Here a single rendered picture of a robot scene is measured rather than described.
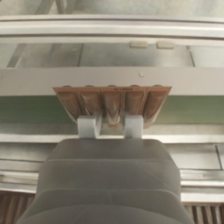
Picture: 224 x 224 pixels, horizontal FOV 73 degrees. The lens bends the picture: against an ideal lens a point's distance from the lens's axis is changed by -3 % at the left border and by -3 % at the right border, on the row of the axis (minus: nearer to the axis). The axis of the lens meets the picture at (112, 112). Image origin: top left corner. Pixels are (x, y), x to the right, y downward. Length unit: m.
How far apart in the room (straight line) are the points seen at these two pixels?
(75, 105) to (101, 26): 0.20
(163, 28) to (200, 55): 0.53
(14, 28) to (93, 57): 0.43
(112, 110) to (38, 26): 0.25
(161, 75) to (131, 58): 0.41
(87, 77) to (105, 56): 0.43
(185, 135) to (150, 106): 0.33
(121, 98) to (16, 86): 0.26
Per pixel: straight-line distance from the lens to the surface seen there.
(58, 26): 0.35
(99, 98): 0.15
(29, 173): 0.38
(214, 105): 0.42
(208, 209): 0.45
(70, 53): 0.79
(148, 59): 0.74
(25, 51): 0.46
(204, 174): 0.57
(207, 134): 0.50
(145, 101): 0.16
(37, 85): 0.35
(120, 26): 0.33
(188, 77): 0.36
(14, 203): 0.46
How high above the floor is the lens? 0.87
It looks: 28 degrees down
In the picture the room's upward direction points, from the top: 177 degrees counter-clockwise
